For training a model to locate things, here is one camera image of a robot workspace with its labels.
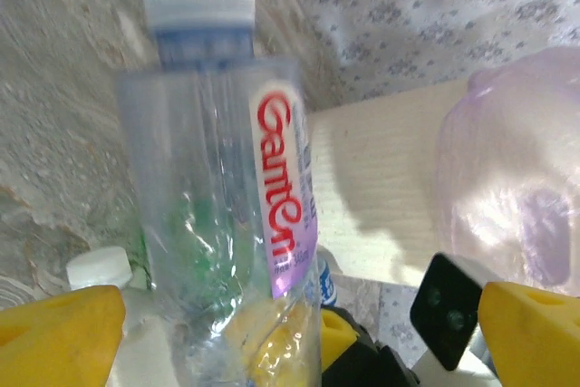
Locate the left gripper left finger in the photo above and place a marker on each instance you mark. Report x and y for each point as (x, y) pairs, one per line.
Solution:
(54, 341)

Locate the tall clear Ganten bottle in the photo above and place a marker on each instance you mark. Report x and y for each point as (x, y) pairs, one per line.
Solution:
(195, 169)

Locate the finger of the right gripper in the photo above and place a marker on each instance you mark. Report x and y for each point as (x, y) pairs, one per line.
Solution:
(337, 328)

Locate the blue-label clear bottle white cap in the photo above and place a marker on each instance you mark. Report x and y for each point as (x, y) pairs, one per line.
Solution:
(97, 264)
(327, 283)

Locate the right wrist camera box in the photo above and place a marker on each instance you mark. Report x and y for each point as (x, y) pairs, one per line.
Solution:
(446, 310)

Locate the pink plastic bin liner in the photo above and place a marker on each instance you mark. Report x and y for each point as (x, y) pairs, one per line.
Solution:
(512, 169)

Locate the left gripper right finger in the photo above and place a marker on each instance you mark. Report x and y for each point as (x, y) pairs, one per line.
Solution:
(534, 341)

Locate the cream plastic bin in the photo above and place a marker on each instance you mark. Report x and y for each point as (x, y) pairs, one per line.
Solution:
(376, 169)

